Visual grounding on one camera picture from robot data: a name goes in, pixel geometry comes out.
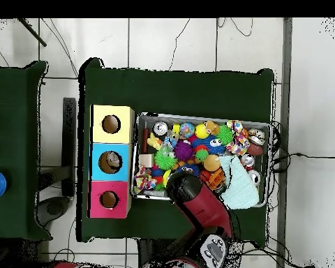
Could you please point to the orange plastic block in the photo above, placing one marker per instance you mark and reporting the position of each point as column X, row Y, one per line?
column 213, row 178

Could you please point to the clear plastic bottle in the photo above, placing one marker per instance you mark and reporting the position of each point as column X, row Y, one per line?
column 113, row 160

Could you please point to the mint waffle cloth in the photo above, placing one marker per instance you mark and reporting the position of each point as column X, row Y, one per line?
column 240, row 184

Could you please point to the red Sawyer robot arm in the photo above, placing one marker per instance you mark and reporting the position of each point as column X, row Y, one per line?
column 203, row 206

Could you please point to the metal mesh bin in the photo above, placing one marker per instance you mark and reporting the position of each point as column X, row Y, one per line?
column 148, row 118

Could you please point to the wooden three-hole box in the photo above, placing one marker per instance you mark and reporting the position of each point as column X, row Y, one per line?
column 120, row 173

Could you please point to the clear bottle with blue label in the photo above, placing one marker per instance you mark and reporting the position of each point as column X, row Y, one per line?
column 170, row 141

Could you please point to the purple spiky rubber toy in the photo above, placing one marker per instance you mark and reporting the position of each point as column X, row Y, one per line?
column 183, row 150

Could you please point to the silver drink can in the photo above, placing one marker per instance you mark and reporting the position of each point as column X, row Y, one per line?
column 160, row 128

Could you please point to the globe print ball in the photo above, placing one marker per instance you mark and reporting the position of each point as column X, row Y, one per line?
column 187, row 129

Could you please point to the plain yellow ball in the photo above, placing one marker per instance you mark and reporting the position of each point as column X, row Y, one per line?
column 201, row 131

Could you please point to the brown teddy bear plush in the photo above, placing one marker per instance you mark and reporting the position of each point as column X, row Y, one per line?
column 213, row 127

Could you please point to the dark green tablecloth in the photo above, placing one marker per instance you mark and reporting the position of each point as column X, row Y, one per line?
column 184, row 92

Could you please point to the green spiky ball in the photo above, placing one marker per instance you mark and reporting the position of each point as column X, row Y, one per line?
column 225, row 134

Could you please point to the polka-dot colourful cloth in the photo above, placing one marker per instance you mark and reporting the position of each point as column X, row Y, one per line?
column 238, row 139

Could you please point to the black upright stand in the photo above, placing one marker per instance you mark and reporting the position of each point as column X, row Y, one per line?
column 69, row 145

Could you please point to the grey rounded base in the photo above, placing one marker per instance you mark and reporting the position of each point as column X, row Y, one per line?
column 54, row 208

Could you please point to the black rod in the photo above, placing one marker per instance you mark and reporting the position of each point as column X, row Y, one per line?
column 33, row 33

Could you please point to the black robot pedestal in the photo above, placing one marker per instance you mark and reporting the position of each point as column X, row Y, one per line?
column 146, row 248

